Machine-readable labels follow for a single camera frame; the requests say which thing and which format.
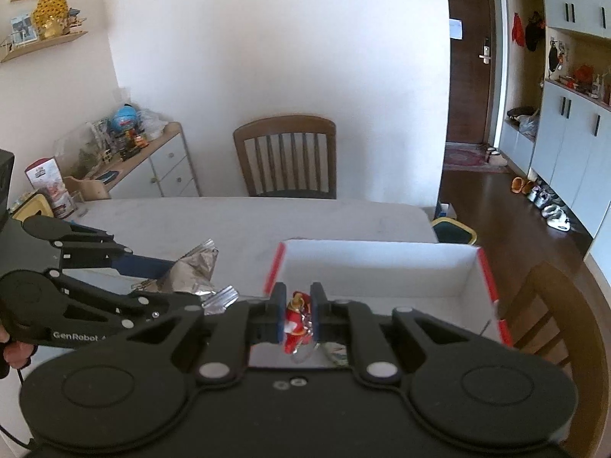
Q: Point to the slatted wooden chair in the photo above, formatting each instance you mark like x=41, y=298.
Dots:
x=286, y=152

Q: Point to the bin with yellow rim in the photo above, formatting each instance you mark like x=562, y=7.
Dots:
x=453, y=231

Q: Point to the red and white cardboard box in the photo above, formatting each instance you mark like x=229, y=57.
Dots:
x=382, y=272

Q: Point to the brown wooden door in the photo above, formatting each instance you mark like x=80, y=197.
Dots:
x=470, y=90

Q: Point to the grey wall cabinet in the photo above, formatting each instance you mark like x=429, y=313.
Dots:
x=568, y=124

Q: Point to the orange slippers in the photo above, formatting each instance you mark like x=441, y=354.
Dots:
x=521, y=184

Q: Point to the gold ornament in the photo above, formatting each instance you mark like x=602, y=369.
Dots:
x=50, y=16

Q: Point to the wooden wall shelf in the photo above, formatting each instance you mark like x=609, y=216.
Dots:
x=47, y=44

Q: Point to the black hanging bag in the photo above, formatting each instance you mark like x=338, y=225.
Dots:
x=533, y=33

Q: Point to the patterned door rug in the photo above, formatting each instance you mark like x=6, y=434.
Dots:
x=470, y=158

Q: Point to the blue globe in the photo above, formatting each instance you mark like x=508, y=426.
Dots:
x=125, y=118

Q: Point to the clear plastic bag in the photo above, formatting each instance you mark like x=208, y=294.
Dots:
x=152, y=124

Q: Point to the red hanging hat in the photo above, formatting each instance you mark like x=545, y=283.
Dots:
x=517, y=28

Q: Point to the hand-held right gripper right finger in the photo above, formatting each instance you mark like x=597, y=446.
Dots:
x=319, y=317

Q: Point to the small photo card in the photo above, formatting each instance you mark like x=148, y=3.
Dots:
x=24, y=28

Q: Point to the wooden chair with curved back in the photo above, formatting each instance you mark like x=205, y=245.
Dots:
x=563, y=324

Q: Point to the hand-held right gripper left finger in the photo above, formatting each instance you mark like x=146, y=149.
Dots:
x=277, y=317

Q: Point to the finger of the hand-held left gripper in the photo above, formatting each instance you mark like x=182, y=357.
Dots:
x=143, y=307
x=86, y=248

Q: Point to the person's left hand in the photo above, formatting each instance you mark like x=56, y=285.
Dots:
x=16, y=355

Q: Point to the white sideboard with wooden top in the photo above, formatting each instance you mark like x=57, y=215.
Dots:
x=167, y=162

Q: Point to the white paper notice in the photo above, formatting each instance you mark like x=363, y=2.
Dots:
x=456, y=28

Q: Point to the silver foil bag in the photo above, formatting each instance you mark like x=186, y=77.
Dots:
x=193, y=267

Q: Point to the white sneakers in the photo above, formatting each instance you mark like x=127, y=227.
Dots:
x=557, y=217

